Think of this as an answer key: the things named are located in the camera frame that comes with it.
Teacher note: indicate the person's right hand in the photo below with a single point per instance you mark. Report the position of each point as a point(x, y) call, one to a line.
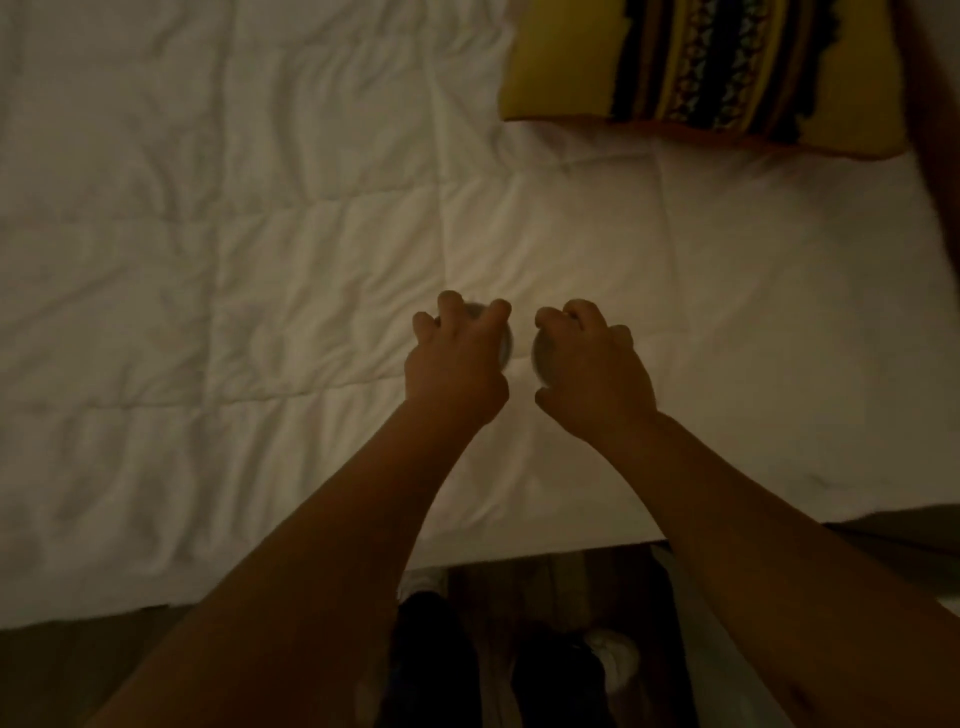
point(596, 382)

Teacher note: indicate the person's left hand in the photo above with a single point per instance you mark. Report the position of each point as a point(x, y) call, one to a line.
point(454, 375)

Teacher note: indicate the person's right middle finger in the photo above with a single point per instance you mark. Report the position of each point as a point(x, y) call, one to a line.
point(586, 311)

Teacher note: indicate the person's right thumb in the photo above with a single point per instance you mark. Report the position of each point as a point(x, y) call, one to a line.
point(546, 399)

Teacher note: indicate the person's left middle finger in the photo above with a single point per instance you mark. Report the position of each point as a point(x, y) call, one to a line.
point(452, 306)

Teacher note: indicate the small round grey object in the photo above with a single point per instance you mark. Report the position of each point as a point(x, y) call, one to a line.
point(541, 361)
point(507, 346)

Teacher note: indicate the person's left forearm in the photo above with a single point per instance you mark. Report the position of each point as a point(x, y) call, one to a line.
point(315, 570)

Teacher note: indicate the person's right forearm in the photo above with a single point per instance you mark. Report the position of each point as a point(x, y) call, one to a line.
point(765, 570)

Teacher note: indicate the person's left white shoe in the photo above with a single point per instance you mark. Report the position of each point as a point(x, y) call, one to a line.
point(424, 581)

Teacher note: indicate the person's white shoe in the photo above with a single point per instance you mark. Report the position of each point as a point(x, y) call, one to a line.
point(424, 581)
point(616, 656)

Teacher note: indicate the white quilted bedspread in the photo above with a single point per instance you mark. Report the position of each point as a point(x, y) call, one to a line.
point(225, 262)

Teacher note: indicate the person's right white shoe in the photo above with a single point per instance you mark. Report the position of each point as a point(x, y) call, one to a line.
point(616, 656)

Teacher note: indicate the yellow patterned striped pillow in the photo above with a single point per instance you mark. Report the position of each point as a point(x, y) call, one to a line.
point(705, 67)

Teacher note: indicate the person's black trousers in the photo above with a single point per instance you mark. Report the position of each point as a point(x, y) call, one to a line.
point(439, 667)

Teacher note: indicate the dark brown wooden headboard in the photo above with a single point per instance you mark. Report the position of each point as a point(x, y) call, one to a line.
point(937, 112)

